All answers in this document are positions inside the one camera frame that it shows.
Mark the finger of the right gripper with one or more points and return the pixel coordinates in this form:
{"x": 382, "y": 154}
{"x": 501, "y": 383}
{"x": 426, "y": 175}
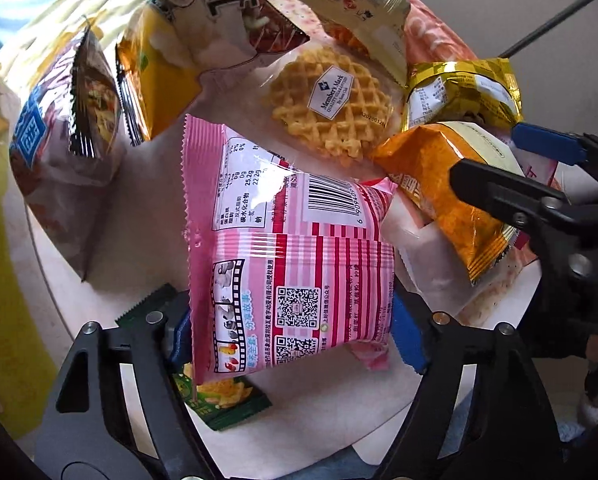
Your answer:
{"x": 570, "y": 148}
{"x": 532, "y": 208}

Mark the green nut snack packet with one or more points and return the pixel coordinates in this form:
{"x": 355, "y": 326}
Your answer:
{"x": 220, "y": 405}

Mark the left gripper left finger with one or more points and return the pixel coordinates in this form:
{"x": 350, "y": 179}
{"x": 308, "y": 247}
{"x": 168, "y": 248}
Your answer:
{"x": 86, "y": 430}

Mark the pink striped snack packet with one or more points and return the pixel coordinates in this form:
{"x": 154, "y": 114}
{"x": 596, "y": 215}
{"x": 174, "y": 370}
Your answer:
{"x": 282, "y": 264}

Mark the waffle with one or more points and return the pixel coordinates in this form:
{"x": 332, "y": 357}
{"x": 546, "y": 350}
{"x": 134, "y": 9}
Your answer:
{"x": 336, "y": 104}

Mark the gold foil snack packet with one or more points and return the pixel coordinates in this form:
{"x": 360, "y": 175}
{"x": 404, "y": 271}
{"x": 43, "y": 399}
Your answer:
{"x": 482, "y": 91}

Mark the brown Oishi chocolate snack bag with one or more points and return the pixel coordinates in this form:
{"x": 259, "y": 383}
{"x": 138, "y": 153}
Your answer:
{"x": 67, "y": 147}

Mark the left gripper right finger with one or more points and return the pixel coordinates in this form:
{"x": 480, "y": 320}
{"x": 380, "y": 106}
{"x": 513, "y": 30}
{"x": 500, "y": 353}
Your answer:
{"x": 480, "y": 411}

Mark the black floor stand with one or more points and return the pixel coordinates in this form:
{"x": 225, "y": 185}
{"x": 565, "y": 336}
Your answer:
{"x": 545, "y": 28}

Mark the green cardboard box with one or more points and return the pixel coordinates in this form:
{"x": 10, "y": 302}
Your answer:
{"x": 26, "y": 369}

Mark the yellow black snack bag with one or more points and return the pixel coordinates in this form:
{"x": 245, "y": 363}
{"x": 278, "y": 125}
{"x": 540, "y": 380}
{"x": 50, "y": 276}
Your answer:
{"x": 177, "y": 53}

